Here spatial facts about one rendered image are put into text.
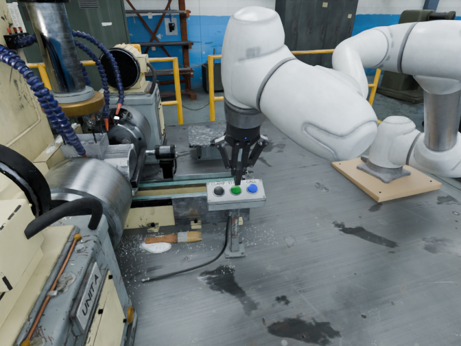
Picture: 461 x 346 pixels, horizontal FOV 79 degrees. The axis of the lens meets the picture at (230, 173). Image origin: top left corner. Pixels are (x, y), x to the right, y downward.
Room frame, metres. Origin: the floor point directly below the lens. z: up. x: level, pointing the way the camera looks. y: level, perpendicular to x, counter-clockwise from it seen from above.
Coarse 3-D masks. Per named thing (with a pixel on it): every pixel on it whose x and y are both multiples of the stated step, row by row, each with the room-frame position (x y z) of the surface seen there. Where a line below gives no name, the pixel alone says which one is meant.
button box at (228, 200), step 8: (208, 184) 0.70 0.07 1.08; (216, 184) 0.70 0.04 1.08; (224, 184) 0.70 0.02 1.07; (232, 184) 0.70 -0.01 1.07; (248, 184) 0.70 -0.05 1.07; (256, 184) 0.70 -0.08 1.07; (208, 192) 0.67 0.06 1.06; (224, 192) 0.67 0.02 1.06; (240, 192) 0.67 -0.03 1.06; (248, 192) 0.67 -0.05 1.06; (256, 192) 0.67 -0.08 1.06; (264, 192) 0.68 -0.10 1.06; (208, 200) 0.65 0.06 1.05; (216, 200) 0.65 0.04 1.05; (224, 200) 0.65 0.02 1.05; (232, 200) 0.65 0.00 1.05; (240, 200) 0.65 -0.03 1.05; (248, 200) 0.66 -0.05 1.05; (256, 200) 0.66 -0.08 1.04; (264, 200) 0.66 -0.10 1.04; (208, 208) 0.65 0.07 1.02; (216, 208) 0.66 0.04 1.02; (224, 208) 0.66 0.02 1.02; (232, 208) 0.66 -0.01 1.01; (240, 208) 0.67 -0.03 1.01
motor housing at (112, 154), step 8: (128, 144) 0.91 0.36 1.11; (104, 152) 0.85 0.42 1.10; (112, 152) 0.85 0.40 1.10; (120, 152) 0.85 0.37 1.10; (128, 152) 0.87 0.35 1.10; (136, 152) 0.97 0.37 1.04; (104, 160) 0.83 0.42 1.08; (112, 160) 0.84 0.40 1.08; (128, 160) 0.84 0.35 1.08; (136, 160) 0.96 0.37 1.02; (120, 168) 0.82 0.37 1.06; (128, 168) 0.82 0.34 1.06; (128, 176) 0.81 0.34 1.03; (136, 192) 0.86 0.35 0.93
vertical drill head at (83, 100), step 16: (32, 16) 0.83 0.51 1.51; (48, 16) 0.83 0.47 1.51; (64, 16) 0.86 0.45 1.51; (48, 32) 0.82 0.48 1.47; (64, 32) 0.85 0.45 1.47; (48, 48) 0.82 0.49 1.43; (64, 48) 0.84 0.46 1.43; (48, 64) 0.83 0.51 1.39; (64, 64) 0.83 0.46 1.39; (64, 80) 0.83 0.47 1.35; (80, 80) 0.86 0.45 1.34; (64, 96) 0.81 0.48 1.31; (80, 96) 0.83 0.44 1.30; (96, 96) 0.88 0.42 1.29; (64, 112) 0.78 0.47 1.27; (80, 112) 0.79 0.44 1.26; (96, 112) 0.84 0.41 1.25; (64, 144) 0.82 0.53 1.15
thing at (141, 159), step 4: (144, 148) 1.03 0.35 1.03; (140, 152) 1.00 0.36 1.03; (144, 152) 1.00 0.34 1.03; (140, 156) 0.97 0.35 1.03; (144, 156) 0.98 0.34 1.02; (140, 160) 0.93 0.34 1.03; (144, 160) 0.96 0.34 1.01; (136, 164) 0.90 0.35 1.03; (140, 164) 0.90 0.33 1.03; (136, 168) 0.87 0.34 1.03; (140, 168) 0.87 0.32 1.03; (136, 172) 0.84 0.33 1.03; (140, 172) 0.86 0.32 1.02; (132, 176) 0.81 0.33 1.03; (136, 176) 0.81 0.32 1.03; (140, 176) 0.85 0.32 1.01; (132, 180) 0.79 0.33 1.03; (136, 180) 0.79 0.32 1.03; (132, 184) 0.79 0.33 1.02; (136, 184) 0.79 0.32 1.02
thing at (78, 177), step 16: (64, 160) 0.69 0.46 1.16; (80, 160) 0.68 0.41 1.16; (96, 160) 0.70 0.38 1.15; (48, 176) 0.61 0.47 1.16; (64, 176) 0.60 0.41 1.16; (80, 176) 0.61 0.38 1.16; (96, 176) 0.63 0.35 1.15; (112, 176) 0.67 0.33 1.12; (64, 192) 0.54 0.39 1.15; (80, 192) 0.55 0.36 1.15; (96, 192) 0.57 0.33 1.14; (112, 192) 0.61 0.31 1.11; (128, 192) 0.68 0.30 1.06; (112, 208) 0.56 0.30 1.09; (128, 208) 0.65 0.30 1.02; (112, 224) 0.54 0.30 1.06; (112, 240) 0.53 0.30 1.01
